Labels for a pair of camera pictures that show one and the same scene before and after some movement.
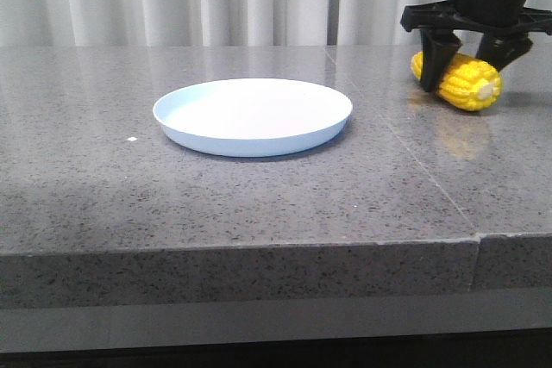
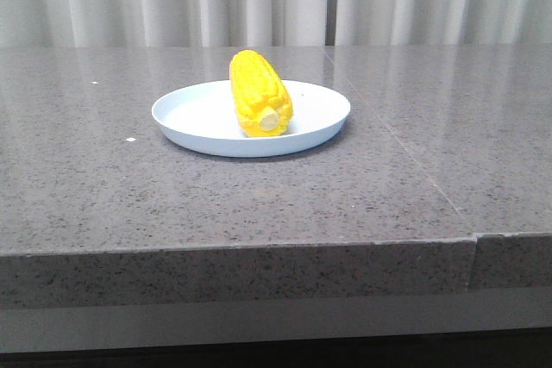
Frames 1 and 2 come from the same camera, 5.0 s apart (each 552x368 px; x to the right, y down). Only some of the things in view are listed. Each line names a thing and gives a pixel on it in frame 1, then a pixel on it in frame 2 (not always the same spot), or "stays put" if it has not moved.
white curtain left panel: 165,0 stays put
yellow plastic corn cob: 469,84 -> 260,95
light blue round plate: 252,117 stays put
